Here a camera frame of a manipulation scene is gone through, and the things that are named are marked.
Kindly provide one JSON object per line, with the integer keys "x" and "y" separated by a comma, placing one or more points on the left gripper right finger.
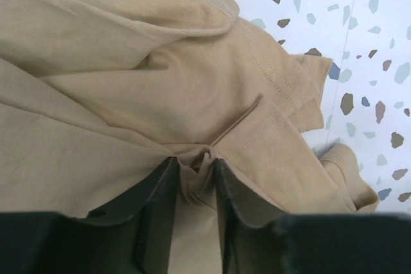
{"x": 256, "y": 237}

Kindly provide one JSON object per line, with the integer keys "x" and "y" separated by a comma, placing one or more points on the beige t shirt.
{"x": 96, "y": 93}

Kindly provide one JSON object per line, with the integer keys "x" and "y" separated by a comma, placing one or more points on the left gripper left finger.
{"x": 129, "y": 234}

